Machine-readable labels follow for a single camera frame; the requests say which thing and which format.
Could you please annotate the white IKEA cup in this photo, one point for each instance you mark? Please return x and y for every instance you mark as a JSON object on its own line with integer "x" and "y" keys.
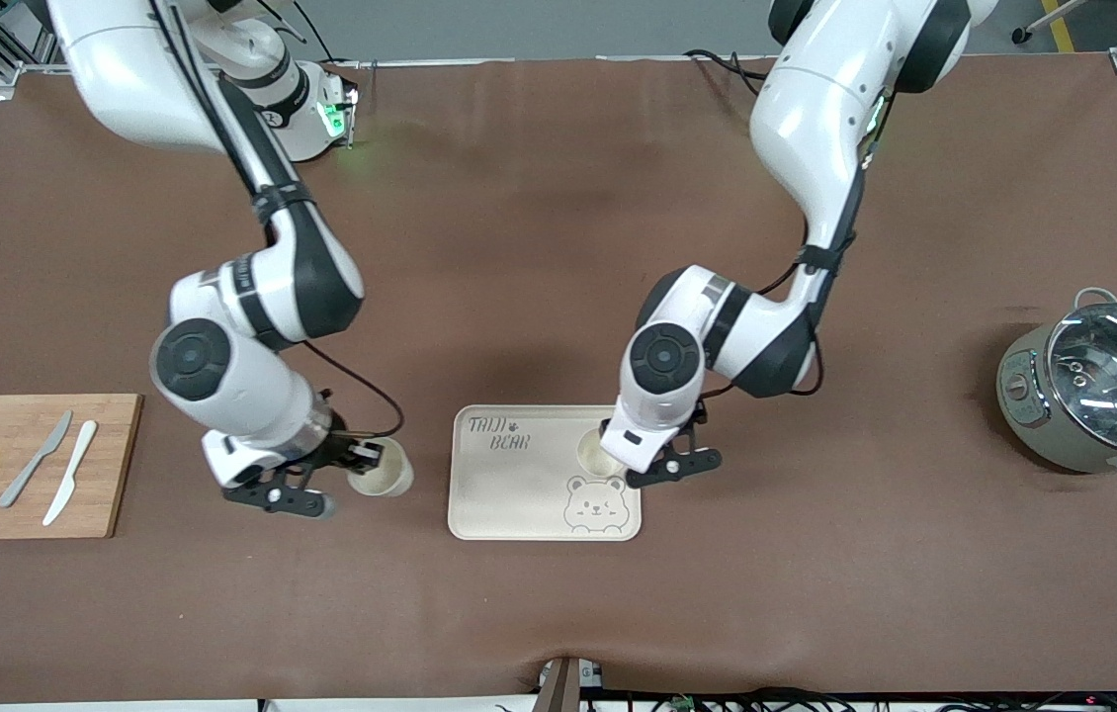
{"x": 590, "y": 455}
{"x": 386, "y": 480}

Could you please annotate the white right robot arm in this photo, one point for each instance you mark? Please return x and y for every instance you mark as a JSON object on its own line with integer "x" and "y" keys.
{"x": 222, "y": 376}

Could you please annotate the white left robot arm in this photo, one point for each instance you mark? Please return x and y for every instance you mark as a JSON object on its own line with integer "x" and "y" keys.
{"x": 816, "y": 99}

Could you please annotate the beige bear print tray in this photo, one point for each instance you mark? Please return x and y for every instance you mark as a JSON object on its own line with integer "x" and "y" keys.
{"x": 519, "y": 494}

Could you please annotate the bamboo cutting board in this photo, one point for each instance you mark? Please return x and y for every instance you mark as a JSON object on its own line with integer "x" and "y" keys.
{"x": 109, "y": 465}

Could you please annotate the white plastic knife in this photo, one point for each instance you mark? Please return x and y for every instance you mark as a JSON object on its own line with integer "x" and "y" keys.
{"x": 74, "y": 465}

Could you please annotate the brown table cover mat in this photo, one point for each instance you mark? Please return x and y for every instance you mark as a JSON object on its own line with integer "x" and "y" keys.
{"x": 519, "y": 247}

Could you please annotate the grey plastic knife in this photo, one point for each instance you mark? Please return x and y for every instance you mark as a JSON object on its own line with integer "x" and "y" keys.
{"x": 35, "y": 460}

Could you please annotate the grey-green electric pot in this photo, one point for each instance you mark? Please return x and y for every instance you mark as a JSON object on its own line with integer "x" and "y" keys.
{"x": 1023, "y": 396}

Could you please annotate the black caster wheel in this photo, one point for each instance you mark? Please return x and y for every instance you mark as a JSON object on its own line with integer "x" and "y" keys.
{"x": 1021, "y": 36}

